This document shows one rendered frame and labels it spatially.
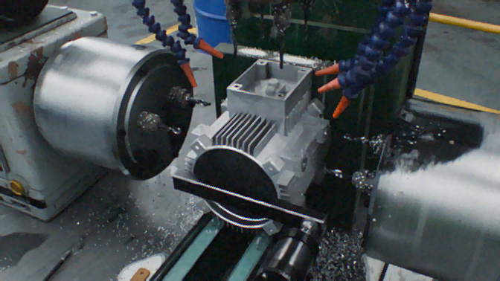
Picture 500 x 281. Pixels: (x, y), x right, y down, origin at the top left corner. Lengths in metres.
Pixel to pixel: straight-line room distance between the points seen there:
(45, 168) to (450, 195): 0.76
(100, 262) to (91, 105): 0.32
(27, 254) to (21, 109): 0.29
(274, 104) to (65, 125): 0.37
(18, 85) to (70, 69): 0.11
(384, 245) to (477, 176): 0.15
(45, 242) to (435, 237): 0.75
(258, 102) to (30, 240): 0.57
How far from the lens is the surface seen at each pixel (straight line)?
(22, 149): 1.01
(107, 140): 0.83
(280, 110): 0.73
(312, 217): 0.69
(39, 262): 1.03
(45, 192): 1.06
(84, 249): 1.02
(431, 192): 0.63
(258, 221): 0.79
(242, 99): 0.75
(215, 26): 2.73
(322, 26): 0.92
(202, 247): 0.80
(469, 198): 0.63
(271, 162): 0.68
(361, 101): 0.82
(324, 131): 0.79
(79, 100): 0.85
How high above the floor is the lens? 1.50
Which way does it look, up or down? 34 degrees down
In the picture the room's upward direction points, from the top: 2 degrees counter-clockwise
